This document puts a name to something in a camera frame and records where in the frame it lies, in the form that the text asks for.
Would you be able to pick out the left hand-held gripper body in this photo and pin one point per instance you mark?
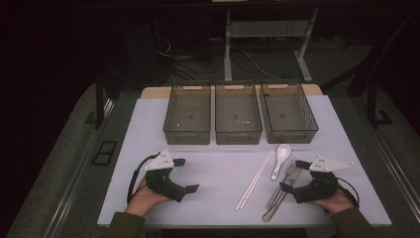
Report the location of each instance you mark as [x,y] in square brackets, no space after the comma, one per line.
[161,185]

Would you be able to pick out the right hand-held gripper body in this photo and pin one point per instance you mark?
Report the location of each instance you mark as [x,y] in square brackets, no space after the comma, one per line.
[317,190]

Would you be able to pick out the white ceramic spoon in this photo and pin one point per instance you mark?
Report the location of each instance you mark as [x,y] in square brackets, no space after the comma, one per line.
[284,152]

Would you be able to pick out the white chopstick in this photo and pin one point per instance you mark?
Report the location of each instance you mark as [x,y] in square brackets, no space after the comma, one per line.
[254,180]
[257,180]

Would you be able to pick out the grey see-through plastic bin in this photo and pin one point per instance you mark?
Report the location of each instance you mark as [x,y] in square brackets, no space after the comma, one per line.
[236,112]
[287,112]
[188,112]

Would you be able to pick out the person's right hand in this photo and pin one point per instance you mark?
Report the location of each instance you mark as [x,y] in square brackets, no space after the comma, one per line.
[336,202]

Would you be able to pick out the person's left hand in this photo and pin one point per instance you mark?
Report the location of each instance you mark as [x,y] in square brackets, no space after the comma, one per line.
[142,200]

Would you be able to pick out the light wooden board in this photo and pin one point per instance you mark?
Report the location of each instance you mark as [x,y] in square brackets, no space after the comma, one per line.
[152,93]

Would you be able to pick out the black metal stand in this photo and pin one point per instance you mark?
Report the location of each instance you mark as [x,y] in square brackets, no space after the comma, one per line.
[372,105]
[99,99]

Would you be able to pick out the black slanted stand leg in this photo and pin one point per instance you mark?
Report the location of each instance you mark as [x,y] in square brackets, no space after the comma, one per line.
[379,59]

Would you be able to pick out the aluminium rail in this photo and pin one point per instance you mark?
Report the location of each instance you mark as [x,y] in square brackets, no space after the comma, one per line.
[71,198]
[396,172]

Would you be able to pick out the white metal desk frame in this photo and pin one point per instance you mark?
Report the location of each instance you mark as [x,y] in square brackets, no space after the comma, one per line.
[227,59]

